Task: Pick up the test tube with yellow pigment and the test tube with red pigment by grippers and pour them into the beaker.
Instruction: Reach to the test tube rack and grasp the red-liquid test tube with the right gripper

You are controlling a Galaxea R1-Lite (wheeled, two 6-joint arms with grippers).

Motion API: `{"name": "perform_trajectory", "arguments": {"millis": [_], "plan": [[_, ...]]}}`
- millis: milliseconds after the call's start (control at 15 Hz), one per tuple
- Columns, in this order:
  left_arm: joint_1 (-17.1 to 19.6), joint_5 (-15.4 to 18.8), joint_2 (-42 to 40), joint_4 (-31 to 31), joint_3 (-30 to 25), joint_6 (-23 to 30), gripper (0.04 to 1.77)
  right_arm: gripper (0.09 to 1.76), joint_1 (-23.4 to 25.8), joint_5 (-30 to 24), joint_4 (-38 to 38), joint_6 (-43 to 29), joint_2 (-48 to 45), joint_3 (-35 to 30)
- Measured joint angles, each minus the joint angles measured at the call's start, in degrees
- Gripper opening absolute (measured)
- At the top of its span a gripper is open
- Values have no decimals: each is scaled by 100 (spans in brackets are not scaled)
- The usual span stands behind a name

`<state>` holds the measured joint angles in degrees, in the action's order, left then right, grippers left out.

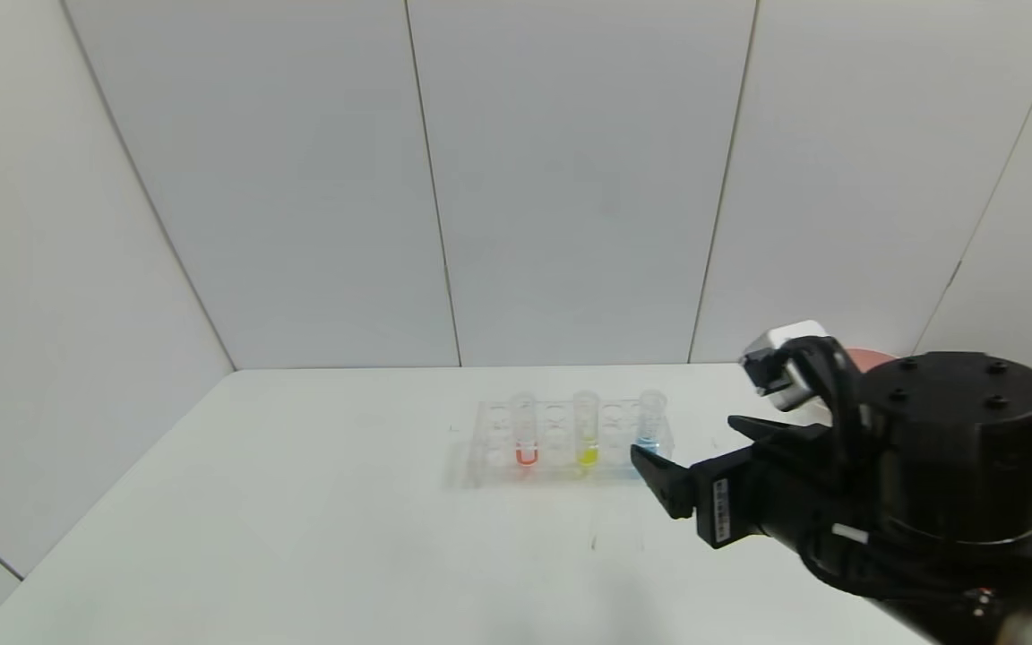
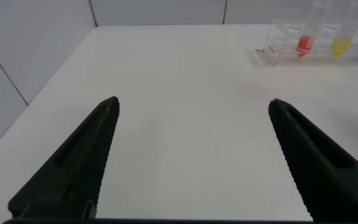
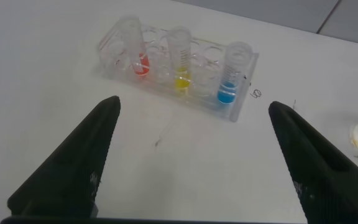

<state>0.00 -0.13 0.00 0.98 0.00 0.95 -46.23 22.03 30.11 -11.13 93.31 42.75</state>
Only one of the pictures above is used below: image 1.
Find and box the clear plastic test tube rack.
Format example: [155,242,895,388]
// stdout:
[469,397,675,489]

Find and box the test tube with red pigment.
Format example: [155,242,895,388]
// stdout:
[510,392,539,469]

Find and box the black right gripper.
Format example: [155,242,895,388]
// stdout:
[630,415,871,566]

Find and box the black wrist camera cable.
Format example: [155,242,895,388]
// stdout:
[780,336,866,467]

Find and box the test tube with blue pigment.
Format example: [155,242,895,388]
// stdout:
[637,390,666,451]

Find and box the test tube with yellow pigment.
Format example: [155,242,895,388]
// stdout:
[572,391,601,469]

